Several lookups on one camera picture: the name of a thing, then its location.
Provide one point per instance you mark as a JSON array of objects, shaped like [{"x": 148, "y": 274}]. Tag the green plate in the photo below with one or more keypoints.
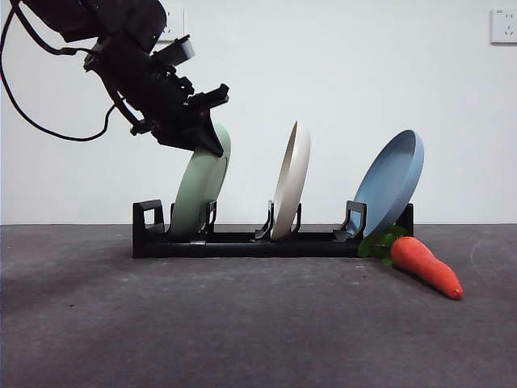
[{"x": 198, "y": 190}]

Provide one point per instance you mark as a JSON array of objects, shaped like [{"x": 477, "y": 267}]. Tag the black plate rack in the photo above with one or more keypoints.
[{"x": 242, "y": 249}]

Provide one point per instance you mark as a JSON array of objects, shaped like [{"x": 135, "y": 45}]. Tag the cream plate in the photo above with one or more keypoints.
[{"x": 291, "y": 190}]

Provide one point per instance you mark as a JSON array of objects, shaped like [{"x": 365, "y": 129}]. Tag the white wall socket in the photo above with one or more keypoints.
[
  {"x": 505, "y": 26},
  {"x": 176, "y": 24}
]

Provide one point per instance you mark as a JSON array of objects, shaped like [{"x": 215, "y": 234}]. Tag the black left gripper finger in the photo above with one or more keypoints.
[{"x": 204, "y": 135}]

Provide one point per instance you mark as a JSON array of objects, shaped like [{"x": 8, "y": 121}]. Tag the blue plate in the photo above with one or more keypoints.
[{"x": 387, "y": 182}]

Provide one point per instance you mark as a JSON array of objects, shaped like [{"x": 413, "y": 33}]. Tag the orange carrot with green leaves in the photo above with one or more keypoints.
[{"x": 424, "y": 266}]

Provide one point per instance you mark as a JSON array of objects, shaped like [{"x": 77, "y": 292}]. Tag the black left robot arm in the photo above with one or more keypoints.
[{"x": 133, "y": 68}]

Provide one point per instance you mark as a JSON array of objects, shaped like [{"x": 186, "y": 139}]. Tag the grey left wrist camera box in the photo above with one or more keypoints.
[{"x": 177, "y": 50}]

